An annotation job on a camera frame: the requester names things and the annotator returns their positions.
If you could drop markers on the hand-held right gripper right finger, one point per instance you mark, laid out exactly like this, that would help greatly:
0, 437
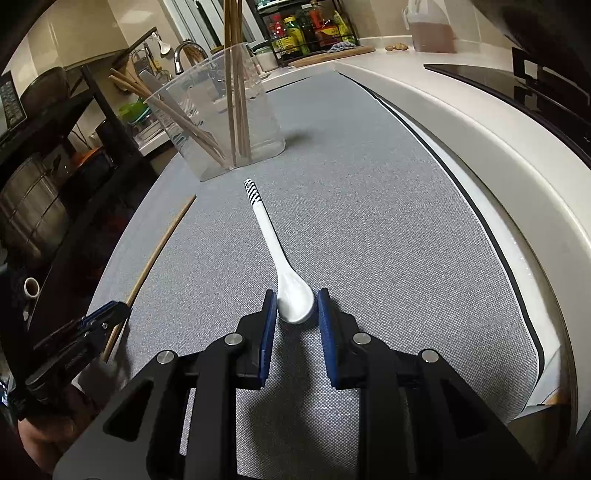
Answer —
325, 341

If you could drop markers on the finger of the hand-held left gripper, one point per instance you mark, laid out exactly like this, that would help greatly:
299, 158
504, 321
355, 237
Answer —
108, 311
74, 339

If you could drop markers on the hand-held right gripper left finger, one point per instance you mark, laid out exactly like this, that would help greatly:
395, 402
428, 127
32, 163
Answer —
268, 332

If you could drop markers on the clear plastic container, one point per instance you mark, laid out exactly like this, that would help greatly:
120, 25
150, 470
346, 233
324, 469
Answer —
268, 115

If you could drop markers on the person's left hand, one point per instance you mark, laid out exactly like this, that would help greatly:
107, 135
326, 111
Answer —
46, 434

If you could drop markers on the small white cup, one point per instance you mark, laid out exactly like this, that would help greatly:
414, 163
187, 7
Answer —
31, 288

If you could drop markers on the grey fabric mat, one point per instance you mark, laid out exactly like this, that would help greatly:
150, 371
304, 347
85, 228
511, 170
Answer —
369, 230

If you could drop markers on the steel stock pot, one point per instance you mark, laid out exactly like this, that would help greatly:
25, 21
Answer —
30, 207

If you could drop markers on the orange pot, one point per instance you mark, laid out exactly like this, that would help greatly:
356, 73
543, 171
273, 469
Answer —
87, 157

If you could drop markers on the steel basin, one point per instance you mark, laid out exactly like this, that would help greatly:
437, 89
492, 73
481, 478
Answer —
147, 131

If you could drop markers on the black metal shelf rack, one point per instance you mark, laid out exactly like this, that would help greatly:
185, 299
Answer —
115, 120

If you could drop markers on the green colander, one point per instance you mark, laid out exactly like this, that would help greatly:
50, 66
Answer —
131, 113

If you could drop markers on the microwave oven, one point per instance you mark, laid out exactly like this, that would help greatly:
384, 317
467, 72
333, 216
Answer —
11, 104

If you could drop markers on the dark brown bowl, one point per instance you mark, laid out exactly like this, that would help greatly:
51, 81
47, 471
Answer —
46, 87

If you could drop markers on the white hanging ladle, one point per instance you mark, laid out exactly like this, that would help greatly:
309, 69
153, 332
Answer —
164, 46

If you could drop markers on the chrome faucet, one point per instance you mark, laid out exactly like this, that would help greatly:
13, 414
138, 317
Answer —
184, 50

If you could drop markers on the white jar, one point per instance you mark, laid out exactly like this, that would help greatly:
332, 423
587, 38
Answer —
267, 59

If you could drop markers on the round wooden cutting board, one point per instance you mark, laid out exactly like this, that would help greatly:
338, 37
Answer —
332, 56

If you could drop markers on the black spice rack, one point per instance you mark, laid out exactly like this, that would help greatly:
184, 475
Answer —
277, 41

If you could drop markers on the blue dish cloth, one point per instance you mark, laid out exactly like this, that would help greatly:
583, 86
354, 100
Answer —
342, 46

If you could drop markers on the black glass cooktop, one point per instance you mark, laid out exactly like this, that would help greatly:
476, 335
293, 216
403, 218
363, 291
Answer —
485, 85

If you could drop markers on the window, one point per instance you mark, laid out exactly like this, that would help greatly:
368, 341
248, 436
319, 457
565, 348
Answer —
184, 18

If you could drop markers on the ginger root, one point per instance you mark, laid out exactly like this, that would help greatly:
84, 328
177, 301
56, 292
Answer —
397, 46

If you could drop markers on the group of sauce bottles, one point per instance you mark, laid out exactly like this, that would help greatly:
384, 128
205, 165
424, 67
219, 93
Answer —
318, 27

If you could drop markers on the cooking oil jug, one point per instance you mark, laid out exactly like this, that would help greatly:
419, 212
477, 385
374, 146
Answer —
431, 32

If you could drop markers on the black burner grate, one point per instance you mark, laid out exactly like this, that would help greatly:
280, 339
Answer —
535, 78

